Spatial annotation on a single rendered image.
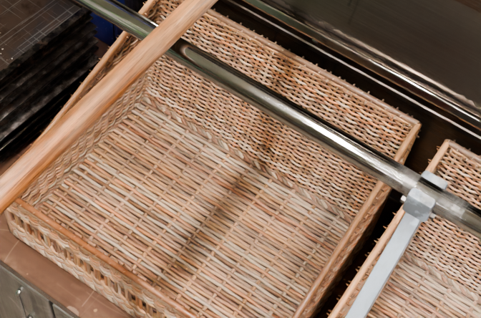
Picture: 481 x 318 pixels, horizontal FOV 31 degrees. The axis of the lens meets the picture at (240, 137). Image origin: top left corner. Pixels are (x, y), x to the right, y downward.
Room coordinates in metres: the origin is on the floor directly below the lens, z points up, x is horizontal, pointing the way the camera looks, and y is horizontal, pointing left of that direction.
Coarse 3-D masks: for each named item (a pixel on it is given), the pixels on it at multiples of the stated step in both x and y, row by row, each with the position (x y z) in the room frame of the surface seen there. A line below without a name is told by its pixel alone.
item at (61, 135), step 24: (192, 0) 0.78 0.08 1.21; (216, 0) 0.80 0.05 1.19; (168, 24) 0.74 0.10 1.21; (192, 24) 0.76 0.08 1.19; (144, 48) 0.69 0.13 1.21; (168, 48) 0.71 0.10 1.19; (120, 72) 0.65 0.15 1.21; (144, 72) 0.67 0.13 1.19; (96, 96) 0.61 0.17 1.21; (120, 96) 0.63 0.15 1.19; (72, 120) 0.58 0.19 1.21; (48, 144) 0.54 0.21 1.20; (24, 168) 0.50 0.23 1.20; (0, 192) 0.47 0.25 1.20
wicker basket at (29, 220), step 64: (256, 64) 1.04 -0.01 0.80; (128, 128) 1.01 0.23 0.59; (192, 128) 1.03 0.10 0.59; (256, 128) 0.99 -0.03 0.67; (384, 128) 0.91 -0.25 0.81; (64, 192) 0.85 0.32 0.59; (128, 192) 0.87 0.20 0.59; (192, 192) 0.88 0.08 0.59; (256, 192) 0.90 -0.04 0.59; (320, 192) 0.90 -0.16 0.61; (384, 192) 0.83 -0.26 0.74; (64, 256) 0.70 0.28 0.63; (128, 256) 0.73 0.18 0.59; (192, 256) 0.74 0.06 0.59; (256, 256) 0.76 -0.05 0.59; (320, 256) 0.77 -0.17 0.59
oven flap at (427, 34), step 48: (288, 0) 1.05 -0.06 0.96; (336, 0) 1.02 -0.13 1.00; (384, 0) 1.00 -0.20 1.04; (432, 0) 0.97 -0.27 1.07; (336, 48) 0.97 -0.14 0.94; (384, 48) 0.96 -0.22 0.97; (432, 48) 0.94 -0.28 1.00; (480, 48) 0.92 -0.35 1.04; (432, 96) 0.88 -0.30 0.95; (480, 96) 0.88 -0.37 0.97
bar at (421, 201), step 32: (96, 0) 0.80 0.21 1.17; (128, 32) 0.76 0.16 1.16; (192, 64) 0.71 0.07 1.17; (224, 64) 0.71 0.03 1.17; (256, 96) 0.67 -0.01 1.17; (320, 128) 0.63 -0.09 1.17; (352, 160) 0.59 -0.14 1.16; (384, 160) 0.59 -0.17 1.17; (416, 192) 0.55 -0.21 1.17; (448, 192) 0.56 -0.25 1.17; (416, 224) 0.53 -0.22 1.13; (480, 224) 0.52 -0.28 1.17; (384, 256) 0.51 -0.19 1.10
